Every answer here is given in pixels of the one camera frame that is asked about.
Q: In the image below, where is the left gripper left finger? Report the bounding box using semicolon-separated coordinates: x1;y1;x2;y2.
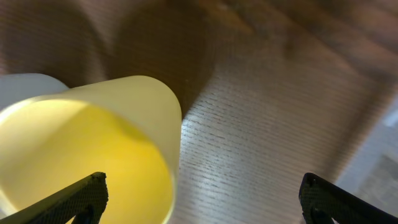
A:
1;172;109;224

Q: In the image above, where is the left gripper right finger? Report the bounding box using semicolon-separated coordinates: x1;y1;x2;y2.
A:
298;172;397;224

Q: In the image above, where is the yellow plastic cup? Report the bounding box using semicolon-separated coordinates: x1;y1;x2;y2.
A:
1;76;182;223

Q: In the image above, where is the grey plastic cup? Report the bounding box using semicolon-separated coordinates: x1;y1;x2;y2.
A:
1;73;69;110

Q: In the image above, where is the clear plastic container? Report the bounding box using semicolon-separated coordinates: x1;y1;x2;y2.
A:
335;97;397;217

